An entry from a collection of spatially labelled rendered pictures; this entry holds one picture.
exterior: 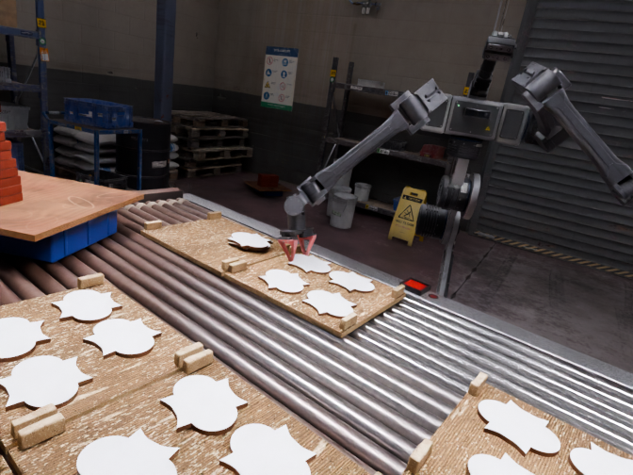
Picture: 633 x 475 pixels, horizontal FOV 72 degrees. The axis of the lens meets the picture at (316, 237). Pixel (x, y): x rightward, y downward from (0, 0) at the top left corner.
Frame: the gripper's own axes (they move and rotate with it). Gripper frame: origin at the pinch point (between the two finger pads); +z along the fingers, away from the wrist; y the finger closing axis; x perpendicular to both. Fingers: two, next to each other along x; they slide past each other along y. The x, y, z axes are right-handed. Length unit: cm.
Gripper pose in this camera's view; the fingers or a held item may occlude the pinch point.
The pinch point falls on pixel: (298, 256)
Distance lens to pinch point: 142.2
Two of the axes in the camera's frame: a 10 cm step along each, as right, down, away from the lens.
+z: 0.5, 9.9, 1.5
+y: 5.9, -1.5, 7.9
